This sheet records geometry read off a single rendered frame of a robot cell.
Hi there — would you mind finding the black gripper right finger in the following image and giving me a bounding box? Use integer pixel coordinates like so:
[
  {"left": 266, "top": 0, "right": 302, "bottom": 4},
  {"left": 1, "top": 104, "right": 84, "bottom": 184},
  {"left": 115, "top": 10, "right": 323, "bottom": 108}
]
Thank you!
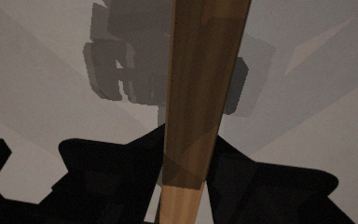
[{"left": 206, "top": 135, "right": 339, "bottom": 224}]

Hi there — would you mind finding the long wooden board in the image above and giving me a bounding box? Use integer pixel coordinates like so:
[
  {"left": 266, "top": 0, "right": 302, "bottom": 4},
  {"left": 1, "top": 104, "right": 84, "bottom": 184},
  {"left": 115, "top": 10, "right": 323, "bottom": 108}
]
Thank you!
[{"left": 159, "top": 0, "right": 252, "bottom": 224}]

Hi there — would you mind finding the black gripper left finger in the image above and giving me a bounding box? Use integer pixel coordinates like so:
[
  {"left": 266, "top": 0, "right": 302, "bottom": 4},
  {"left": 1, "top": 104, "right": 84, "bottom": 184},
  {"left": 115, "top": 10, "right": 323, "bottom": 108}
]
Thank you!
[{"left": 58, "top": 123, "right": 165, "bottom": 221}]

